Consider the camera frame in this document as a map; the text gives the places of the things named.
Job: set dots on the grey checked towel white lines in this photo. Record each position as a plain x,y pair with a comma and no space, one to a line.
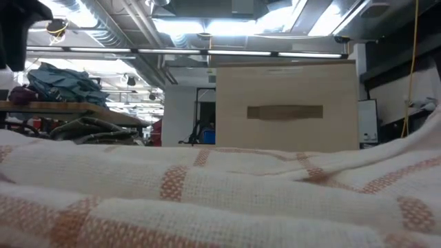
89,127

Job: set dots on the blue-grey waffle towel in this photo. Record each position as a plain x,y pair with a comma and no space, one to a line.
107,141

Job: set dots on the white towel orange stripes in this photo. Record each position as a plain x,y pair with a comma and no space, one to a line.
206,193

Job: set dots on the black background robot arm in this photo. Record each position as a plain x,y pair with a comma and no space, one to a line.
193,134

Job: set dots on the maroon cloth bundle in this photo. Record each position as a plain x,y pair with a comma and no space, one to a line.
22,95

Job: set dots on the teal cloth pile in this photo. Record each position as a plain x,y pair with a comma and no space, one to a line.
65,86

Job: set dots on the wooden workbench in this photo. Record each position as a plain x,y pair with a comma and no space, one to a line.
51,107

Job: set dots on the small black ceiling spotlight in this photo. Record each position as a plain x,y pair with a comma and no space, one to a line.
152,96

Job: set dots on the red container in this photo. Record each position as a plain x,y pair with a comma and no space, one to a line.
157,132

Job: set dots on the blue plastic bin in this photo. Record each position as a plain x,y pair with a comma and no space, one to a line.
209,136

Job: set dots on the beige fabric storage box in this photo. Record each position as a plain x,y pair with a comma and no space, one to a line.
293,89

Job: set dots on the round ceiling speaker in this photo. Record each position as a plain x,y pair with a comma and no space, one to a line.
375,10

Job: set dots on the white panel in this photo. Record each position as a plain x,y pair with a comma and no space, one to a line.
368,120

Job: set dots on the white crumpled cloth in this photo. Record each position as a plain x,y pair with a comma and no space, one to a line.
425,103

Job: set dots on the black metal frame stand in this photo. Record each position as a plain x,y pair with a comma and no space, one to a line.
197,106

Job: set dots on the grey wall plate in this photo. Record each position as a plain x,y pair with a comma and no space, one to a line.
212,79

